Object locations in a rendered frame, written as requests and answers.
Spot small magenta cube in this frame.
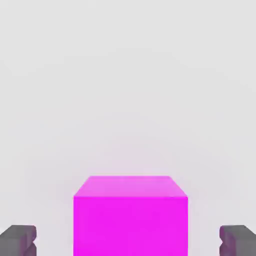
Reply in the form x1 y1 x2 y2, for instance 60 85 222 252
73 175 189 256

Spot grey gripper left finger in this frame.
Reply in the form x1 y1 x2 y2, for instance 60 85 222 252
0 224 38 256

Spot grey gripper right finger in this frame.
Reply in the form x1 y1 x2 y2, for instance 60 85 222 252
218 224 256 256

